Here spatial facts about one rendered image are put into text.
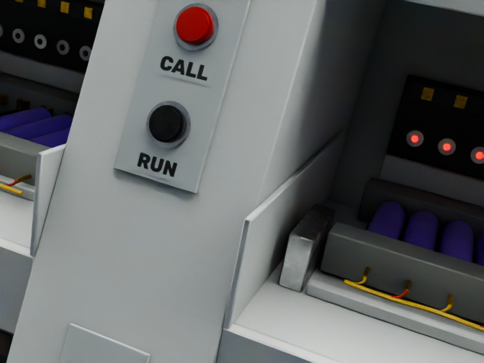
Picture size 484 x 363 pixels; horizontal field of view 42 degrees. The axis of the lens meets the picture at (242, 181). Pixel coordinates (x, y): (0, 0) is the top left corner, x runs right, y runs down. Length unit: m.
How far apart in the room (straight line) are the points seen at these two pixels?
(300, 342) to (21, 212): 0.16
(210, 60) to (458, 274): 0.15
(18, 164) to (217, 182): 0.14
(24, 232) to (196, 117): 0.11
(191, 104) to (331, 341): 0.12
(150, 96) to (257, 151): 0.05
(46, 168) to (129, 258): 0.05
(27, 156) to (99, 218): 0.09
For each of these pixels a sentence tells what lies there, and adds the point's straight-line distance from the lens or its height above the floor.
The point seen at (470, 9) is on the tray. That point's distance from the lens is 0.28.
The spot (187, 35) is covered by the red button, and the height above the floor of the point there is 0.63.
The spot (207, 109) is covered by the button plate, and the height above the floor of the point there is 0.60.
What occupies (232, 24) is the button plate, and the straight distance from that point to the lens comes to 0.27.
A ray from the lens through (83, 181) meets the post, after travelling 0.29.
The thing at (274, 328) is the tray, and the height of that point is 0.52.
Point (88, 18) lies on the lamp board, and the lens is 0.50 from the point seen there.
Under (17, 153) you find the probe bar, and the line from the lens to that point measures 0.37.
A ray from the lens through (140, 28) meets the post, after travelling 0.29.
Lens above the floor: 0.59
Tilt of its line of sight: 2 degrees down
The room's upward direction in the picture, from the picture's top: 16 degrees clockwise
